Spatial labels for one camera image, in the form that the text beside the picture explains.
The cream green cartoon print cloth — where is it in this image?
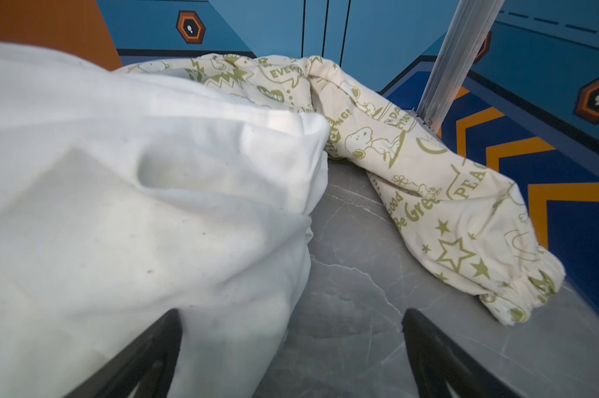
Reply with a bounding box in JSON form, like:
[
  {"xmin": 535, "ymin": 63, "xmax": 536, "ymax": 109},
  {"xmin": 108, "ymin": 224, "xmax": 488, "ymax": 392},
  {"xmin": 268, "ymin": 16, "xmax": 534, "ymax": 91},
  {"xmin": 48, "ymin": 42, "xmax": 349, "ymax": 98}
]
[{"xmin": 122, "ymin": 54, "xmax": 566, "ymax": 325}]

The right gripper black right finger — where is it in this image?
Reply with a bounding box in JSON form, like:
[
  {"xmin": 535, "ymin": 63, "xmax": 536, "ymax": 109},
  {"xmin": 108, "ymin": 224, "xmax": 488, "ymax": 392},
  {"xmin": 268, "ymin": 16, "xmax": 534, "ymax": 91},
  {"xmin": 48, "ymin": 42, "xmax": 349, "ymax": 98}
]
[{"xmin": 402, "ymin": 308, "xmax": 518, "ymax": 397}]

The aluminium corner post right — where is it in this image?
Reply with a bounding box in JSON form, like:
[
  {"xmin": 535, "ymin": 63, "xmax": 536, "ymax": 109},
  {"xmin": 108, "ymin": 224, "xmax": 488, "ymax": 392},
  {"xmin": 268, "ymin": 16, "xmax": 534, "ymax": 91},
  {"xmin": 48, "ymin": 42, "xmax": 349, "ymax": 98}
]
[{"xmin": 416, "ymin": 0, "xmax": 504, "ymax": 134}]

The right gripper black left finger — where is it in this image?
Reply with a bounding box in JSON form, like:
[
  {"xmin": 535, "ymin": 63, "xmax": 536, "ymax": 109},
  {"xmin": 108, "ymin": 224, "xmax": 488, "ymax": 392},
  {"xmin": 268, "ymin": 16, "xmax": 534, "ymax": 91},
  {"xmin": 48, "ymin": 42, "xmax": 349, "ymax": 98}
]
[{"xmin": 67, "ymin": 308, "xmax": 183, "ymax": 397}]

